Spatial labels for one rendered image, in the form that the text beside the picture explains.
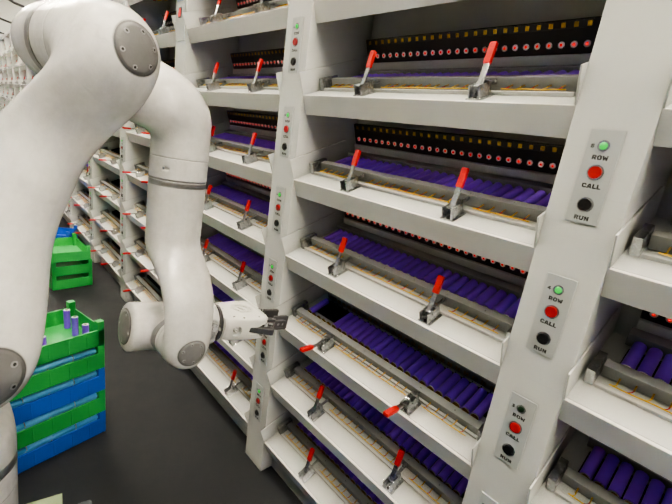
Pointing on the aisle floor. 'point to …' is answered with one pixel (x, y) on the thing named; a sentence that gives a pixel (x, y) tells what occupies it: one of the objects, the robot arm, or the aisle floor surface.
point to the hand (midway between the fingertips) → (274, 319)
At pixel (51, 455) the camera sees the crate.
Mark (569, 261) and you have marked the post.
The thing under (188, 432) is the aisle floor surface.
